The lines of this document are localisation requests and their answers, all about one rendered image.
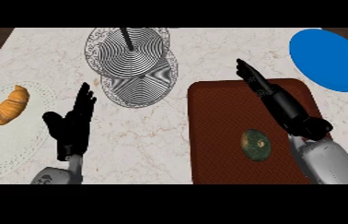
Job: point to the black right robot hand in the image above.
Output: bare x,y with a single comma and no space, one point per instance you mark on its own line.
281,104

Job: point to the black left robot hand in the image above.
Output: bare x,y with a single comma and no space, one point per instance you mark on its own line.
73,126

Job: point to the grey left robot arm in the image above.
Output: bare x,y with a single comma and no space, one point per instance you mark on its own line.
61,174

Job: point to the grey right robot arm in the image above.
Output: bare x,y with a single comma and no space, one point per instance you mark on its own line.
319,161

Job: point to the green round squash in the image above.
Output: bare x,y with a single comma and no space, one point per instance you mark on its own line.
256,145

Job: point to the brown woven tray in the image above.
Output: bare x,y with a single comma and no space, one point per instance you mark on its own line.
226,132

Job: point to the golden croissant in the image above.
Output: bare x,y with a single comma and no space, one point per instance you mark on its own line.
14,106

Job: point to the blue round plate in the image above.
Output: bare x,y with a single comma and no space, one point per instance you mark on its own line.
322,58

